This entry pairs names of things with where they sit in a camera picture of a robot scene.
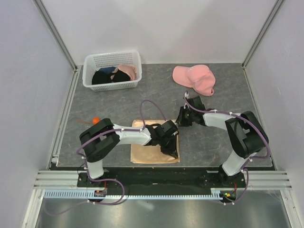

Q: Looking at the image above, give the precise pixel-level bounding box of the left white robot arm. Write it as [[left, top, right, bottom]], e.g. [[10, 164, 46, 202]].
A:
[[79, 118, 179, 187]]

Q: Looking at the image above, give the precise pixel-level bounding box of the right aluminium frame post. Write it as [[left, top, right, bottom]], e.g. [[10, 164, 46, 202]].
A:
[[241, 0, 285, 69]]

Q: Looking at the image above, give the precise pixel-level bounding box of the white slotted cable duct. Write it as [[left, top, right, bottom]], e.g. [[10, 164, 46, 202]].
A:
[[43, 189, 224, 200]]

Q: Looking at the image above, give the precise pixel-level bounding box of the peach cloth napkin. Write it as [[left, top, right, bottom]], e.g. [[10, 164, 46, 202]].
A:
[[130, 118, 181, 164]]

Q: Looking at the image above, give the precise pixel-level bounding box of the pink baseball cap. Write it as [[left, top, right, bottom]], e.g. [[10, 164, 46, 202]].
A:
[[172, 65, 216, 96]]

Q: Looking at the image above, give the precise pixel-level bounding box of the orange handled spoon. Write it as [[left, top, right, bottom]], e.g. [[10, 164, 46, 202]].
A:
[[78, 117, 100, 125]]

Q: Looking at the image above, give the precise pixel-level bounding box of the aluminium frame post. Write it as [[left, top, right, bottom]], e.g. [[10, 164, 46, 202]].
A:
[[241, 0, 285, 69], [33, 0, 78, 71]]

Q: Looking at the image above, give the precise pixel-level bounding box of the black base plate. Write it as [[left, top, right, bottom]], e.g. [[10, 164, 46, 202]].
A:
[[77, 167, 246, 195]]

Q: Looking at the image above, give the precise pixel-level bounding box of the white plastic basket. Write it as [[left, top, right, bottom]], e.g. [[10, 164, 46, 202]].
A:
[[82, 50, 142, 92]]

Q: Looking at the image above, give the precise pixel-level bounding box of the left aluminium frame post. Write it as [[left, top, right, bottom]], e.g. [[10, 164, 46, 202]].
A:
[[33, 0, 78, 71]]

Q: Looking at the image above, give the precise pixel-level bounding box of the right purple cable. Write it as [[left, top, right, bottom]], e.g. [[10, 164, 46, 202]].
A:
[[182, 91, 271, 207]]

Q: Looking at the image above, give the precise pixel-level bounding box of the aluminium front rail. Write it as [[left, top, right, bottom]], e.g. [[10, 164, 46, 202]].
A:
[[34, 171, 292, 190]]

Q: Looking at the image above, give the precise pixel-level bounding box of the light pink cap in basket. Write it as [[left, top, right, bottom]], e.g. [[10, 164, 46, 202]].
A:
[[118, 65, 137, 80]]

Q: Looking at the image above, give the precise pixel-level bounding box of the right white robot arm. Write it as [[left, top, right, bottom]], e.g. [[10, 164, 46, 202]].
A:
[[176, 92, 271, 187]]

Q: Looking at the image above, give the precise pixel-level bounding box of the black cap in basket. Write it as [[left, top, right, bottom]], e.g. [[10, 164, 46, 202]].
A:
[[92, 70, 131, 85]]

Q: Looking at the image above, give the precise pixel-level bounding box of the blue cap in basket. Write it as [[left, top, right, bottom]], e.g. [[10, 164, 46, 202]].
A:
[[98, 66, 116, 74]]

